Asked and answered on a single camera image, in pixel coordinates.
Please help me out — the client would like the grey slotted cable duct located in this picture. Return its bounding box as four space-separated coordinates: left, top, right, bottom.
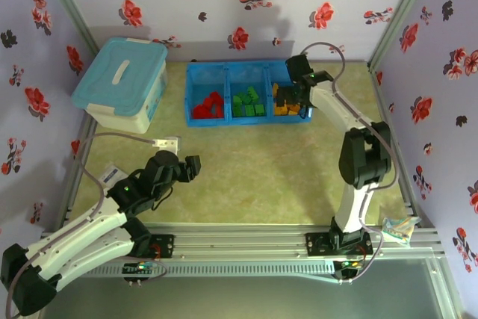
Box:
50 261 336 279

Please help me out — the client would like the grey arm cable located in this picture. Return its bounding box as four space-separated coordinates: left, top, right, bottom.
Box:
300 41 399 285
3 131 169 318

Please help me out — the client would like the grey right arm cable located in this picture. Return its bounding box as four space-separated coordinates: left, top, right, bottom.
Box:
300 41 399 285

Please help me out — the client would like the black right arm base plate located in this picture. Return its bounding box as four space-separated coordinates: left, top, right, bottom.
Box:
305 232 374 257

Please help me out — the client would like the blue three-compartment plastic bin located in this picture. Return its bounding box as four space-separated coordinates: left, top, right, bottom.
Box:
185 60 314 128

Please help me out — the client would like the aluminium frame post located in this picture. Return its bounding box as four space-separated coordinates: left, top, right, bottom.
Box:
36 0 101 57
367 0 440 73

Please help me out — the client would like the white storage box blue lid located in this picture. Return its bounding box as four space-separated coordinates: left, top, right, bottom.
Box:
70 37 168 135

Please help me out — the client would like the white and blue paper card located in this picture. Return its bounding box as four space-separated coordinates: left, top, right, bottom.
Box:
99 163 127 188

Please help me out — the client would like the aluminium table side rail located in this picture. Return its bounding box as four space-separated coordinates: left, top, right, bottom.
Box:
59 113 99 232
369 64 436 230

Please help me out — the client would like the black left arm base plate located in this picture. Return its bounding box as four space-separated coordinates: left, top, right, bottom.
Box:
107 234 176 260

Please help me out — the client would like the grey left arm cable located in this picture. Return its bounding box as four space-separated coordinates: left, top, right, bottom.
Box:
3 131 169 318

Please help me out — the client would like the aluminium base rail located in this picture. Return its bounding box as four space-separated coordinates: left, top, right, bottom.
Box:
37 223 445 261

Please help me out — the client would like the clear plastic bag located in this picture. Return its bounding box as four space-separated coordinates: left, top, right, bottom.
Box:
381 216 418 247

